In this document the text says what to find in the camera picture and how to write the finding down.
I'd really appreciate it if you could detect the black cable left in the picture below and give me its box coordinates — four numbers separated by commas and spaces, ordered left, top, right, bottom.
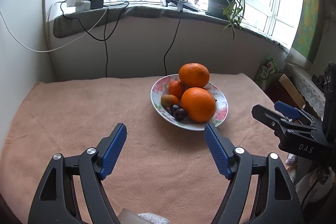
60, 0, 131, 77

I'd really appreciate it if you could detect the black cable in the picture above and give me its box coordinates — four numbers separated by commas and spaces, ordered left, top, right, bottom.
60, 0, 131, 77
163, 9, 182, 76

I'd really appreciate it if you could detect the white cable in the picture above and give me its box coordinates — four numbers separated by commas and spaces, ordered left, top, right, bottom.
0, 0, 109, 53

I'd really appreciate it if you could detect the round orange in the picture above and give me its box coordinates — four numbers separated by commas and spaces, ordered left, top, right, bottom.
179, 63, 210, 88

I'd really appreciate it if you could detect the white lace cloth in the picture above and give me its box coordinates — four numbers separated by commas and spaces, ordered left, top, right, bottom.
285, 63, 325, 119

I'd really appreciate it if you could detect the grey windowsill cloth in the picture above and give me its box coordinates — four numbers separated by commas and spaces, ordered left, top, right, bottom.
45, 4, 289, 53

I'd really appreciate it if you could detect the pink towel table cover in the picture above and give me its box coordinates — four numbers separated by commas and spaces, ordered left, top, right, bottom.
0, 73, 297, 224

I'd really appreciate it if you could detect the potted spider plant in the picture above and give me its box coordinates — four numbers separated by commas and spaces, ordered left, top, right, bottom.
207, 0, 254, 42

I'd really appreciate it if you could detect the cardboard box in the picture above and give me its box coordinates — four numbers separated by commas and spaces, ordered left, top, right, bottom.
278, 74, 306, 109

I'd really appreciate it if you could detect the dark plum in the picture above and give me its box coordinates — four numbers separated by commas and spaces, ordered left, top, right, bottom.
173, 107, 187, 121
170, 105, 181, 115

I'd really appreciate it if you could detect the black cable right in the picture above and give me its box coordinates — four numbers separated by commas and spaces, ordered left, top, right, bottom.
163, 9, 182, 76

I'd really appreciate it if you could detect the large oval orange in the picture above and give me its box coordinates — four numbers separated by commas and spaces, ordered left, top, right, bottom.
181, 88, 216, 123

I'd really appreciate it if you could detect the black device on sill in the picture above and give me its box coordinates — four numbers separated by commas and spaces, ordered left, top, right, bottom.
163, 0, 199, 14

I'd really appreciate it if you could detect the small mandarin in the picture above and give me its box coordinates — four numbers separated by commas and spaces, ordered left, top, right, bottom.
168, 80, 185, 98

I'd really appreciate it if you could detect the left white gloved hand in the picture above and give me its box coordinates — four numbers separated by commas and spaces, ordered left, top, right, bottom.
138, 213, 170, 224

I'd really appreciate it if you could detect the floral white plate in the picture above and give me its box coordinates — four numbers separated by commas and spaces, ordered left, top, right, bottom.
150, 74, 228, 131

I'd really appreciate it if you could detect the green patterned bag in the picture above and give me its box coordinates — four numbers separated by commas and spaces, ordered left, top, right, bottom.
254, 56, 280, 91

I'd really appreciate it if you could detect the green wall map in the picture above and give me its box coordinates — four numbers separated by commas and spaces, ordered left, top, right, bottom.
292, 0, 325, 63

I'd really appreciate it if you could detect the tiny kumquat orange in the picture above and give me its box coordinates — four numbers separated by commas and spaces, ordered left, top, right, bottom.
169, 94, 180, 105

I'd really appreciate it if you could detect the white power strip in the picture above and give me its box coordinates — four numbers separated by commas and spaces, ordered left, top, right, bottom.
66, 0, 91, 12

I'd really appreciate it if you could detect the brown longan fruit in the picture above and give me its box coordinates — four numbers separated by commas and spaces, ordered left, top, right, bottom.
161, 94, 174, 107

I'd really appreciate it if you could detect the black power adapter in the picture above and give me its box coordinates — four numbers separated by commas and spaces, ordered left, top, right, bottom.
90, 0, 104, 10

